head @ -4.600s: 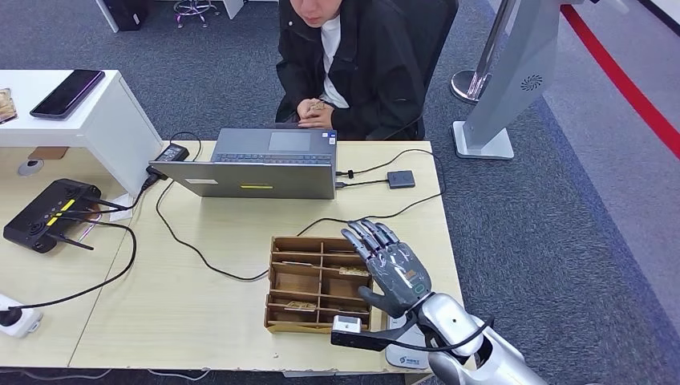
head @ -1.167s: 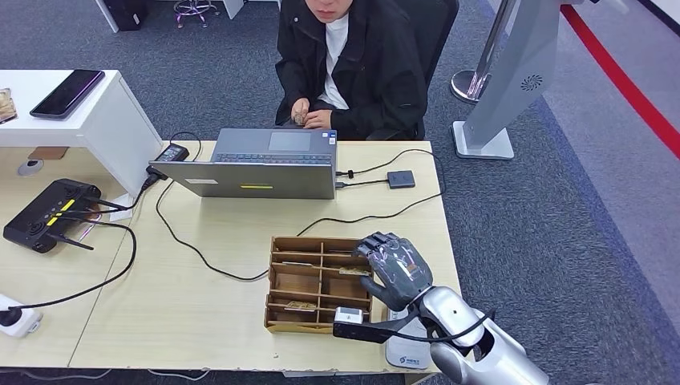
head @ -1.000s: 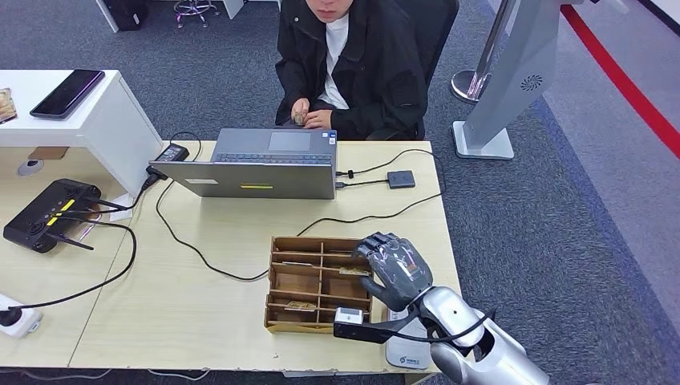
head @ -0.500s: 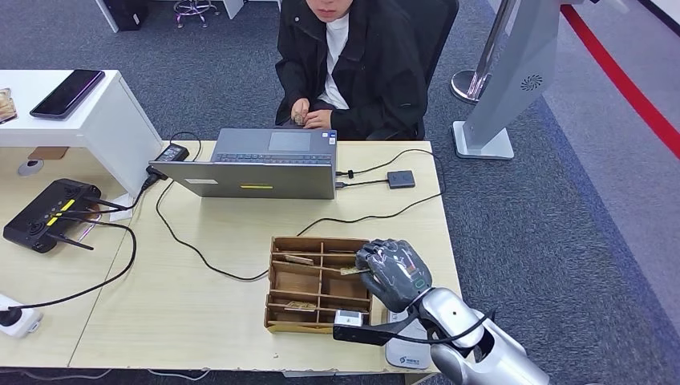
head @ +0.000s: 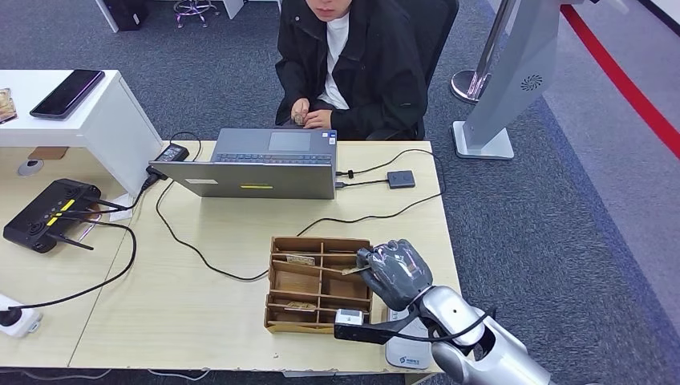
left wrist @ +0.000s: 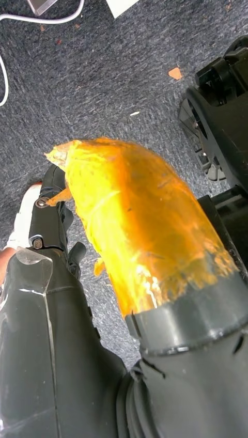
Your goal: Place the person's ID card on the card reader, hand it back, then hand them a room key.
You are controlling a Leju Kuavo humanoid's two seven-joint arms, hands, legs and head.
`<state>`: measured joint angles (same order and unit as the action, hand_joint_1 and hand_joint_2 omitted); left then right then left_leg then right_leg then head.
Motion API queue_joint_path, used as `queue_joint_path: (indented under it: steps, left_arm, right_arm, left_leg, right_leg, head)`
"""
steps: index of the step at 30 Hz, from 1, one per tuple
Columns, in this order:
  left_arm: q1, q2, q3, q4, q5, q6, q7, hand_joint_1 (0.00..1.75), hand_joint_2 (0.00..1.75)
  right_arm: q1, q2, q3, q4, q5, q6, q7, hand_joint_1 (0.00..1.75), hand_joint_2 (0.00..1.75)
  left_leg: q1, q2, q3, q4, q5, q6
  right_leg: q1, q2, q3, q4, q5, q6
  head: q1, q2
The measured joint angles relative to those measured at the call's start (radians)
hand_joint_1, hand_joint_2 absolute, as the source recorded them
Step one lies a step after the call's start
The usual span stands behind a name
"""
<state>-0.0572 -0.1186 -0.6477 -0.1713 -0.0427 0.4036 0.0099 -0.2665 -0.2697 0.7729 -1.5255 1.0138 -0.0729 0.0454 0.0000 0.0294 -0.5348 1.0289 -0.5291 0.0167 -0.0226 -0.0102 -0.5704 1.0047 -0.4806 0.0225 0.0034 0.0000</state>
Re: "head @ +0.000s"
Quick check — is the black router cable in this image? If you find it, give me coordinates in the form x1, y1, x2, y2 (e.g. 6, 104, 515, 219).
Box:
9, 217, 138, 313

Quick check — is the short black hub cable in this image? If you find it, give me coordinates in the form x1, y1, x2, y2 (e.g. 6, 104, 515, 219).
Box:
335, 179, 389, 189

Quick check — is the chrome stool base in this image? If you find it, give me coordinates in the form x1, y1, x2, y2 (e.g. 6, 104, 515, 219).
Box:
173, 0, 220, 29

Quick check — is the brown cardboard piece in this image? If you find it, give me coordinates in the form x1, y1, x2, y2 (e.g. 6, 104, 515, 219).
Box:
29, 147, 70, 161

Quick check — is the small black hub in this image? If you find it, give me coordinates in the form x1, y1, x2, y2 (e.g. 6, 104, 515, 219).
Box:
387, 169, 416, 190

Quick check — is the black box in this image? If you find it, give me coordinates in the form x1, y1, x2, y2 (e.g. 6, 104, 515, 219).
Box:
103, 0, 150, 32

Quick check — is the white paper slip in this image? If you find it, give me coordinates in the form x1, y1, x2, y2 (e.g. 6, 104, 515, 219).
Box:
108, 193, 134, 222

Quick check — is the black smartphone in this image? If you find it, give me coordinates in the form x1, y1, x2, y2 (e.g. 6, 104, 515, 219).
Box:
30, 69, 106, 119

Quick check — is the grey card reader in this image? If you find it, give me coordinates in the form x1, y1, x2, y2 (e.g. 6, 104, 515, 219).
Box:
385, 308, 432, 371

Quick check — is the person's left hand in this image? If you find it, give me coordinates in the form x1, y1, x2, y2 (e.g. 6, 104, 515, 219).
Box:
302, 108, 334, 130

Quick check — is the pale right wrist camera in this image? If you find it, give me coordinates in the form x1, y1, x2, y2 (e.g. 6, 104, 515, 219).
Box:
334, 309, 365, 326

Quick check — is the person's right hand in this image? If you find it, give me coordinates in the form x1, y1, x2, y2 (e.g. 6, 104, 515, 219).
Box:
290, 98, 311, 127

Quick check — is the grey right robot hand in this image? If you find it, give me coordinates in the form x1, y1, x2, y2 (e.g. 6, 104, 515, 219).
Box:
355, 239, 434, 312

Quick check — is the chrome stanchion post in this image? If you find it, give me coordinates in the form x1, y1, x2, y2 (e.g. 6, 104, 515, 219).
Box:
450, 0, 519, 104

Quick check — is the white power strip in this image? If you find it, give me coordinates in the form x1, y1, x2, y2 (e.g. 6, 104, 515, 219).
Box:
0, 294, 43, 338

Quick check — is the black camera bracket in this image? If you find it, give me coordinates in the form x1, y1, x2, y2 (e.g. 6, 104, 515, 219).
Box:
333, 308, 426, 346

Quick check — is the wooden card organizer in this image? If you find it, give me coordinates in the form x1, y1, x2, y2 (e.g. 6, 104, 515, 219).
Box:
264, 236, 375, 337

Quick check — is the grey laptop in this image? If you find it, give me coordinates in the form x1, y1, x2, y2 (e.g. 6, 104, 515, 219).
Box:
149, 128, 339, 201

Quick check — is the pale cable under desk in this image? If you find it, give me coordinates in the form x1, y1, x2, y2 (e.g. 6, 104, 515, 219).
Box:
148, 368, 212, 383
21, 367, 114, 382

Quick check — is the yellow card stack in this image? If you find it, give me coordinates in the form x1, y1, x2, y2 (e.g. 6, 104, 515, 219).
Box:
0, 87, 18, 125

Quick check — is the long black charging cable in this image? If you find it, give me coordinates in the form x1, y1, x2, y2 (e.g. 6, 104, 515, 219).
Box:
155, 148, 444, 282

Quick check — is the black power adapter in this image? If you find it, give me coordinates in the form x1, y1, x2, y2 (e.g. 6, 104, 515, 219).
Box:
155, 143, 190, 163

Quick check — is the black power cord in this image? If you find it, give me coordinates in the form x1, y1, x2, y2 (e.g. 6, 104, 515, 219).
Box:
139, 132, 203, 193

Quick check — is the white cabinet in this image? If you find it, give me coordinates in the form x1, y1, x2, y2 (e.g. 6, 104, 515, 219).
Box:
0, 70, 164, 197

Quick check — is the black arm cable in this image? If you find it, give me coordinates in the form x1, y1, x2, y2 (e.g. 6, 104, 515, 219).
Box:
393, 306, 498, 344

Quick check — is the black router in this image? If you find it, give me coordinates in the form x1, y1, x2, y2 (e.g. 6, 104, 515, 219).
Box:
2, 178, 128, 254

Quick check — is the grey kiosk stand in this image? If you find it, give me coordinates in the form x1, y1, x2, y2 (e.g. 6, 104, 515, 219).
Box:
452, 0, 565, 160

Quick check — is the person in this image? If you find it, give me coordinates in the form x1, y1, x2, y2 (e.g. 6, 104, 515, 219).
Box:
274, 0, 429, 142

